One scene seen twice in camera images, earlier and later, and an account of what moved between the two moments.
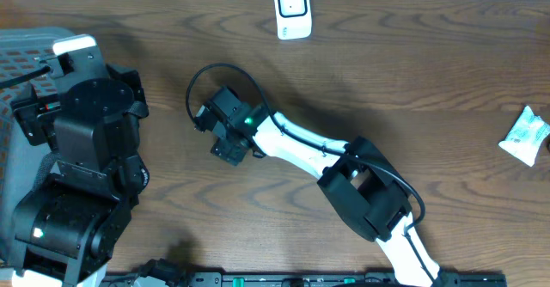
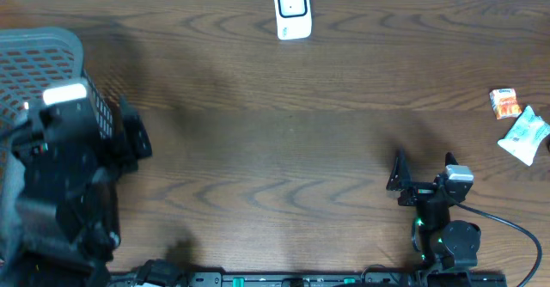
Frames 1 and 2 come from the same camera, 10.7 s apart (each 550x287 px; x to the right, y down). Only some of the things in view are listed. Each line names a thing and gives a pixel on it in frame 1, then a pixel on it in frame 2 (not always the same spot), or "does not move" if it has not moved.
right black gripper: x=229 y=154 → x=418 y=191
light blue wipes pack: x=526 y=137 does not move
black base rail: x=302 y=279 does not move
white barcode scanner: x=292 y=9 does not move
